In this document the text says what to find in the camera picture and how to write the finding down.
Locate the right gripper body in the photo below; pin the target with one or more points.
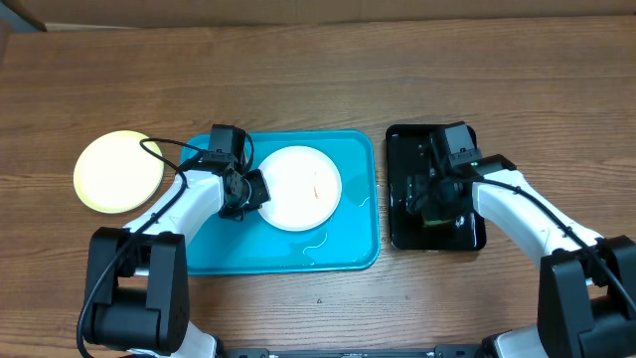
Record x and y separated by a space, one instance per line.
430 196

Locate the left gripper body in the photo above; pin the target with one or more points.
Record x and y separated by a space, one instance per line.
255 193

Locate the green and yellow sponge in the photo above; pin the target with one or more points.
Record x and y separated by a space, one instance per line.
432 222

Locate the white plate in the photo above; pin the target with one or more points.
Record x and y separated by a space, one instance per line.
304 187

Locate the yellow-green plate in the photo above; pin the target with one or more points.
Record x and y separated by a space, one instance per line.
117 173

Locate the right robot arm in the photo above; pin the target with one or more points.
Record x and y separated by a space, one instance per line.
587 283

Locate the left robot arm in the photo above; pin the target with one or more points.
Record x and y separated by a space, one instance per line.
136 288

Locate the black rectangular water tray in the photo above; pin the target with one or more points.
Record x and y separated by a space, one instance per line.
409 152

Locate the teal plastic serving tray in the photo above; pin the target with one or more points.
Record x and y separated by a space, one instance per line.
349 239

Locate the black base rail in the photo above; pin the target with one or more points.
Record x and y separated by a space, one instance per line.
439 351

